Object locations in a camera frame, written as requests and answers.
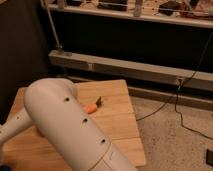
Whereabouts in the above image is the thin metal pole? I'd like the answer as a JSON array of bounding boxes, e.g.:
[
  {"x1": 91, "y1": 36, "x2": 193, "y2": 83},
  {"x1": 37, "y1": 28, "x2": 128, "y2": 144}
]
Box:
[{"x1": 42, "y1": 0, "x2": 63, "y2": 53}]

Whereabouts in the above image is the black power cable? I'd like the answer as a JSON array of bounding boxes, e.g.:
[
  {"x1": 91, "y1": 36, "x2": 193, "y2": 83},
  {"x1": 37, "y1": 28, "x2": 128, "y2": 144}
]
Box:
[{"x1": 135, "y1": 31, "x2": 213, "y2": 141}]

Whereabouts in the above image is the grey metal beam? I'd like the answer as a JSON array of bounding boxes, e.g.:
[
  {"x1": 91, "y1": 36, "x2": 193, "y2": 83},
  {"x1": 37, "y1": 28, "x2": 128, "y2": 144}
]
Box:
[{"x1": 49, "y1": 50, "x2": 213, "y2": 91}]

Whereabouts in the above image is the orange toy carrot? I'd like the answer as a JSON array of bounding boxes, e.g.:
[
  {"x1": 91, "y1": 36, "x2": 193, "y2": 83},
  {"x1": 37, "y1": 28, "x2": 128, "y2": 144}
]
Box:
[{"x1": 85, "y1": 97, "x2": 102, "y2": 114}]

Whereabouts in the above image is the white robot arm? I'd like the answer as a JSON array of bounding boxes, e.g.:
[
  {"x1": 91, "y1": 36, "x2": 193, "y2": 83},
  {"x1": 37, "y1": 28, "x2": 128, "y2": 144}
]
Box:
[{"x1": 0, "y1": 78, "x2": 137, "y2": 171}]

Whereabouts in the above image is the upper metal shelf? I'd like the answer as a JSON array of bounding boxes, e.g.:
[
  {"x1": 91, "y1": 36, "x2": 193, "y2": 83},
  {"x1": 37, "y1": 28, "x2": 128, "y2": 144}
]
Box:
[{"x1": 47, "y1": 0, "x2": 213, "y2": 29}]

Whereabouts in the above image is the black box on floor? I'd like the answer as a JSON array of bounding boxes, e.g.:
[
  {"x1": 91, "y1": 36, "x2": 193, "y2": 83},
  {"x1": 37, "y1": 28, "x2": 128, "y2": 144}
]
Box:
[{"x1": 206, "y1": 149, "x2": 213, "y2": 166}]

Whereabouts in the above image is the black device on shelf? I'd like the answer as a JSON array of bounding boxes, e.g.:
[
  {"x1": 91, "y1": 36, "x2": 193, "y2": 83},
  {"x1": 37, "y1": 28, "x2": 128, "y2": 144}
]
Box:
[{"x1": 158, "y1": 1, "x2": 180, "y2": 16}]

